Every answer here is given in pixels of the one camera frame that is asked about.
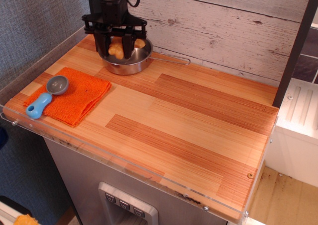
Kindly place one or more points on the silver dispenser panel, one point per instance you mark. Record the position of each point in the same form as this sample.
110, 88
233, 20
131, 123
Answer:
118, 203

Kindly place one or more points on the blue grey ice cream scoop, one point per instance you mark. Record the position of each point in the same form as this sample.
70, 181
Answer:
55, 86

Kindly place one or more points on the clear acrylic table guard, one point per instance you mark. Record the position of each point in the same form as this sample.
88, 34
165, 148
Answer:
205, 162

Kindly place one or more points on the grey toy fridge cabinet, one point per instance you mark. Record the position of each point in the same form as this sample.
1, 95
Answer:
82, 175

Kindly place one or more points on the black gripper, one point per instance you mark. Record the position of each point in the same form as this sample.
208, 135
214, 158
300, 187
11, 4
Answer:
113, 19

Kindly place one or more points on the yellow object bottom left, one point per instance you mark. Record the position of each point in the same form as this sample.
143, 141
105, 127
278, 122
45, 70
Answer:
25, 220

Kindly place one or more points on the dark vertical post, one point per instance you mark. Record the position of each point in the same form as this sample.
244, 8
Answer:
295, 52

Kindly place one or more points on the white toy sink unit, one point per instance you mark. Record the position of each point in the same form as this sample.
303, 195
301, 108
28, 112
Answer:
293, 147

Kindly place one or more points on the yellow chicken wing toy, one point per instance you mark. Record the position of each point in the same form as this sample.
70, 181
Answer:
116, 47

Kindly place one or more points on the orange folded cloth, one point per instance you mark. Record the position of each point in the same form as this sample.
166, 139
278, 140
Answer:
82, 95

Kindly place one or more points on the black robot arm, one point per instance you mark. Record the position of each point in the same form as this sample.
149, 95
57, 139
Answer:
114, 20

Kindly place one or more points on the stainless steel pan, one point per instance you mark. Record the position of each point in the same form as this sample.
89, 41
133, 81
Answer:
140, 59

